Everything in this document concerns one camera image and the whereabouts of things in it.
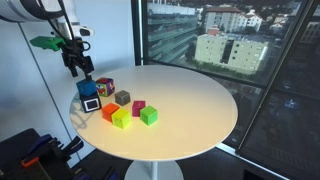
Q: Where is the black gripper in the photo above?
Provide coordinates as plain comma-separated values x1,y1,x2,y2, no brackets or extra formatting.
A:
60,37,95,83

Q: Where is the blue block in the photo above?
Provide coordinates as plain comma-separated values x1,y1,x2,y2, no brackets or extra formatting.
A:
75,78,98,97

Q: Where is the multicolour picture block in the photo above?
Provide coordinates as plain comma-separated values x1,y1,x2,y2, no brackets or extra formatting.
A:
95,77,116,98

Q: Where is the black block with white square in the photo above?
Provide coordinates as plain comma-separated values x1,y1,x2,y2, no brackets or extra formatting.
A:
79,91,102,114

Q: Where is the orange block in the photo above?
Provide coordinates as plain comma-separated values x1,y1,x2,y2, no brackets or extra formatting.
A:
101,102,120,123

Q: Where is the grey block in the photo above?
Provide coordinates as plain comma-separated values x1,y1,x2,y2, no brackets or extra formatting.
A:
114,89,131,107

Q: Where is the yellow block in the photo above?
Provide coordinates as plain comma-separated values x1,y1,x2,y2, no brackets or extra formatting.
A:
111,108,132,130

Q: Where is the magenta block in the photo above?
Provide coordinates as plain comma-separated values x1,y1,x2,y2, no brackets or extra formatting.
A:
131,100,147,118

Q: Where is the green block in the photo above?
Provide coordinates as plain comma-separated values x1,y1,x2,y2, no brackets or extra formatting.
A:
139,105,159,127

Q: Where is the dark blue clamp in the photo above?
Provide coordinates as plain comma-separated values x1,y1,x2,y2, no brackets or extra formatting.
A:
62,135,85,157

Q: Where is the black tool bag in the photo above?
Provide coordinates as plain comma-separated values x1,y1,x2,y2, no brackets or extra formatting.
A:
0,128,74,180

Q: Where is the white window sill strip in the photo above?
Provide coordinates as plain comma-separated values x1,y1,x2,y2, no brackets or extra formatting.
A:
215,143,288,180

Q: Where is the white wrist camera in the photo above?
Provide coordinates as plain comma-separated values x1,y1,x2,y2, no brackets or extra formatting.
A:
71,26,95,38

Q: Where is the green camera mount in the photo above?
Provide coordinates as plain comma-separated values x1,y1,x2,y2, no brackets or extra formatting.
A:
29,35,67,52

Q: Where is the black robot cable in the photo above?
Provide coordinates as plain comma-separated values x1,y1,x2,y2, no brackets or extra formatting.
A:
30,0,92,52

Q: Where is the black vertical window frame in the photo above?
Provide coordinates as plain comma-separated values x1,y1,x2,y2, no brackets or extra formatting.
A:
130,0,149,67

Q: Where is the orange clamp handle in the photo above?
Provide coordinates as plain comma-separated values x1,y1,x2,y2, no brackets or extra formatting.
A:
21,156,40,168

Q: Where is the white table pedestal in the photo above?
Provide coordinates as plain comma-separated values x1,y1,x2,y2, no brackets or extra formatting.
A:
124,160,184,180

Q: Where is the black slanted window frame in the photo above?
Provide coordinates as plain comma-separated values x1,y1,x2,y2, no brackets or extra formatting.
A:
235,0,320,158

